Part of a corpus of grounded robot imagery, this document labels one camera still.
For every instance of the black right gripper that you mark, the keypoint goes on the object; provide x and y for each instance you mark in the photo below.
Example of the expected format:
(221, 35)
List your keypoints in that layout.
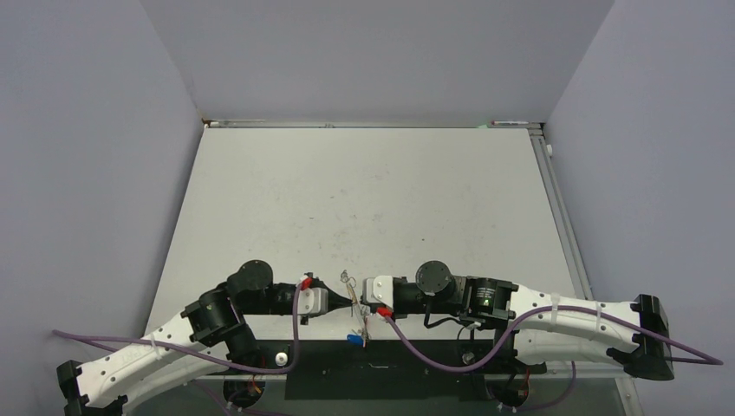
(396, 311)

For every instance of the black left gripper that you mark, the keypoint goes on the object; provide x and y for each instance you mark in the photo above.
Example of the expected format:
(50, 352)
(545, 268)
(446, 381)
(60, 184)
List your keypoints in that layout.
(334, 300)

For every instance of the large metal keyring organizer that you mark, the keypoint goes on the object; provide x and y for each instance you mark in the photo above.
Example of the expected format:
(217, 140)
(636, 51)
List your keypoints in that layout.
(358, 311)

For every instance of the blue plastic key tag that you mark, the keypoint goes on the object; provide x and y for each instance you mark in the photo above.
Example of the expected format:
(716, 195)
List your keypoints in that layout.
(356, 340)

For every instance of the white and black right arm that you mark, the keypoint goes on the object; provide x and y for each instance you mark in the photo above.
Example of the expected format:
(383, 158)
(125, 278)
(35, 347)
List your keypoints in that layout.
(531, 326)

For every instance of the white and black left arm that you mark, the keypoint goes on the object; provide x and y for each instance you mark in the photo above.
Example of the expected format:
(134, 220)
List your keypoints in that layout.
(207, 336)

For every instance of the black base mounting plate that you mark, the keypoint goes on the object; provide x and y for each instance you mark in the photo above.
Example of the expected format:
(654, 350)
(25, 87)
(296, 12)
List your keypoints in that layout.
(387, 370)

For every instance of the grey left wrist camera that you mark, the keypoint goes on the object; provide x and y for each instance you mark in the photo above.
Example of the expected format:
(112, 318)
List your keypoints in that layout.
(312, 302)

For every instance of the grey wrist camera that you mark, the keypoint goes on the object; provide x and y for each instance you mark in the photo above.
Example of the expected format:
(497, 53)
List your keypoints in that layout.
(312, 302)
(383, 290)

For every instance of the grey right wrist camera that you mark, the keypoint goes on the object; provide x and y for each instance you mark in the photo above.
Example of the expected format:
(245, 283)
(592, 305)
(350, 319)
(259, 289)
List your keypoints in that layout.
(383, 290)

